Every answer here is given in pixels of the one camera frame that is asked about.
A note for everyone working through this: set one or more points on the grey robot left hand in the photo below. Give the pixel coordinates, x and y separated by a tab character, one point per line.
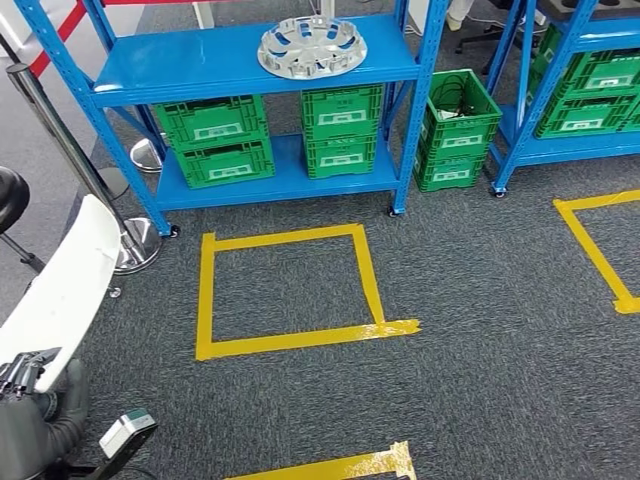
30	430

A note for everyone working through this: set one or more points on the white curved plastic part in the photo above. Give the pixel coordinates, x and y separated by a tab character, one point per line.
65	285

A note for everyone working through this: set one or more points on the blue metal shelf rack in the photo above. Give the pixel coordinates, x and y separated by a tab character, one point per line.
575	151
200	66

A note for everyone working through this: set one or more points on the black round stool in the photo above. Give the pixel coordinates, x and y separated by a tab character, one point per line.
12	195

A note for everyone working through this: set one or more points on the grey wheel hubcap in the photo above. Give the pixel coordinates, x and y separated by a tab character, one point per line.
312	63

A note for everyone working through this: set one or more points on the black office chair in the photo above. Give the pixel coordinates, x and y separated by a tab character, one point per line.
495	33

